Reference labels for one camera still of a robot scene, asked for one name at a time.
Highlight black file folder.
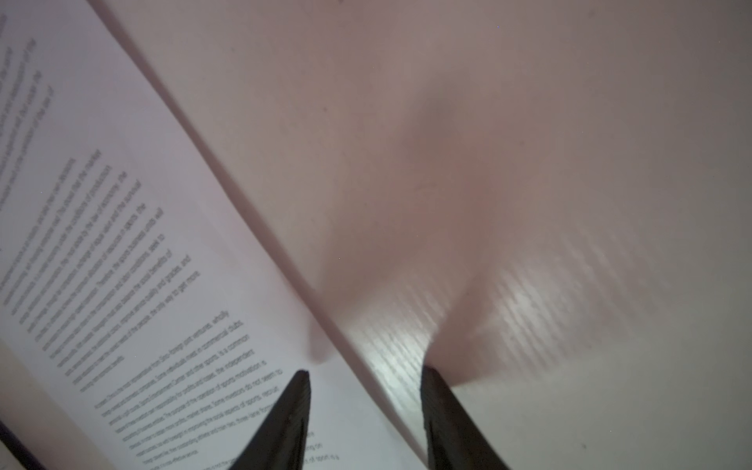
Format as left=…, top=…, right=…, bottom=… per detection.
left=1, top=423, right=47, bottom=470

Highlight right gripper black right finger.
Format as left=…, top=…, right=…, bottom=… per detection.
left=420, top=365, right=510, bottom=470

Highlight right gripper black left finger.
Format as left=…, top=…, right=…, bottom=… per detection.
left=230, top=369, right=311, bottom=470

